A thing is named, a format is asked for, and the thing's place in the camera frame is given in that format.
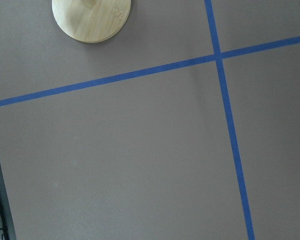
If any wooden cup stand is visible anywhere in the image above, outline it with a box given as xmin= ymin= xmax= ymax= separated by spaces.
xmin=51 ymin=0 xmax=132 ymax=43

